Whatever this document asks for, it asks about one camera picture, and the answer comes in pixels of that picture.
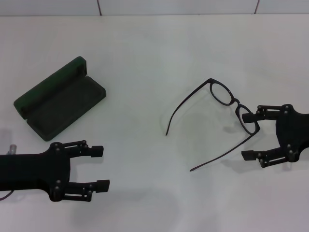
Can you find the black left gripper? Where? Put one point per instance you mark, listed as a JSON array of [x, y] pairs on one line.
[[33, 171]]

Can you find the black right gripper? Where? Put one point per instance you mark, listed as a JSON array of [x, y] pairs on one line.
[[292, 130]]

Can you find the black glasses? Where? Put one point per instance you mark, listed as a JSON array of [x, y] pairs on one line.
[[236, 103]]

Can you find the green glasses case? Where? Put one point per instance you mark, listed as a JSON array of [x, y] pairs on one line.
[[65, 106]]

